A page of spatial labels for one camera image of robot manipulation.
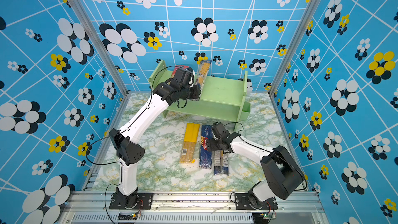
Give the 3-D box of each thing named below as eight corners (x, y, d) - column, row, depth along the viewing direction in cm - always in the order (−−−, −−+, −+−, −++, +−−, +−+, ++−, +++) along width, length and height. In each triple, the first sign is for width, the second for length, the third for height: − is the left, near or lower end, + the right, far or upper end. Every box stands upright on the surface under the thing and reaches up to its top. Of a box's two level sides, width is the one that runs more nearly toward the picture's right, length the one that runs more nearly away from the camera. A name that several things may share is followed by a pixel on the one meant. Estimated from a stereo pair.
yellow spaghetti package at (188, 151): (180, 162, 87) (179, 160, 85) (186, 125, 103) (186, 122, 101) (195, 163, 87) (194, 161, 84) (199, 126, 103) (199, 123, 100)
